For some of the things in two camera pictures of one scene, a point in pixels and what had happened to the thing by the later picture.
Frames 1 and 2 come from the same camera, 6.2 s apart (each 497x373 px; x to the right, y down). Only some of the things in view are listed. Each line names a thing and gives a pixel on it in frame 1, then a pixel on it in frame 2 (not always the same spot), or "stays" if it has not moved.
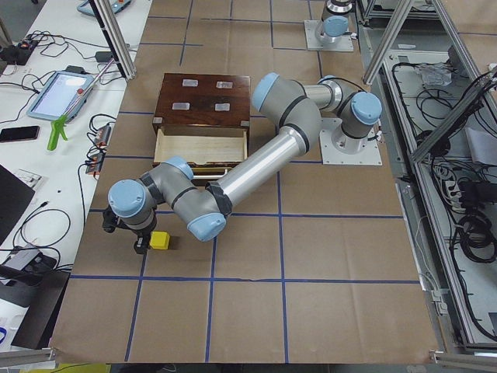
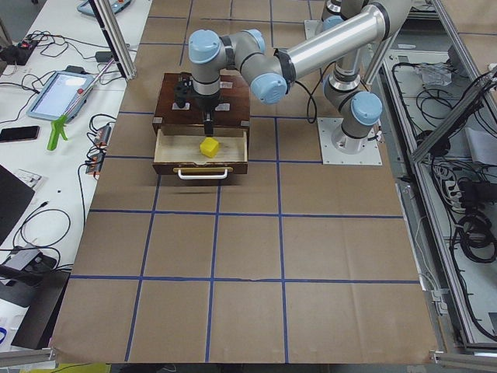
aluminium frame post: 111,28 stays
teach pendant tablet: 60,95 stays
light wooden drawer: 208,152 stays
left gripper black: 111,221 → 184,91
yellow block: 159,240 → 210,147
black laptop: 15,197 stays
